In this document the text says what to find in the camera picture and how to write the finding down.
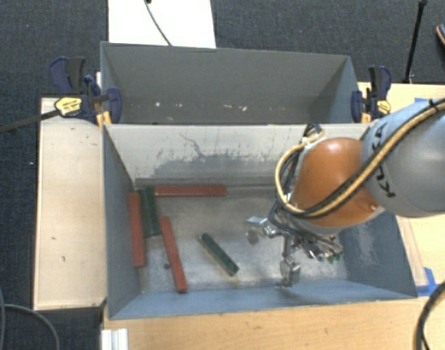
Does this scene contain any grey metal bin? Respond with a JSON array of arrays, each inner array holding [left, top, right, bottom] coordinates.
[[99, 41, 419, 322]]

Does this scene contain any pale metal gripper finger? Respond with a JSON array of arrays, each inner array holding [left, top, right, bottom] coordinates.
[[279, 258, 303, 289], [245, 215, 268, 246]]

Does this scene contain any dark green flat block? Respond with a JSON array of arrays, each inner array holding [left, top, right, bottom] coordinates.
[[139, 187, 162, 238], [197, 232, 241, 278]]

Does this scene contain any pale wood flat board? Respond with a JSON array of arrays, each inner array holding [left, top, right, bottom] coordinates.
[[32, 96, 109, 311]]

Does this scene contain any red-brown flat block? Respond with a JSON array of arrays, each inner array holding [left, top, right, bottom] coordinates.
[[153, 184, 228, 198], [127, 191, 148, 269], [158, 215, 190, 295]]

